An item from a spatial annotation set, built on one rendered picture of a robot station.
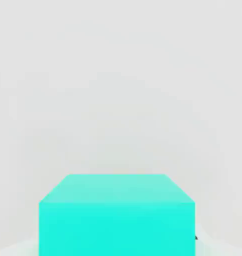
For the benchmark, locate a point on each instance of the small cyan cube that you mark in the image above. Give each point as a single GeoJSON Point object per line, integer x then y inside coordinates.
{"type": "Point", "coordinates": [116, 224]}

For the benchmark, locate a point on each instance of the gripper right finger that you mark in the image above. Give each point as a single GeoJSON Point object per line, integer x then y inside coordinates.
{"type": "Point", "coordinates": [204, 247]}

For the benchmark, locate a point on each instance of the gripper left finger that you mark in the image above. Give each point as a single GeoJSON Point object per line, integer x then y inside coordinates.
{"type": "Point", "coordinates": [27, 250]}

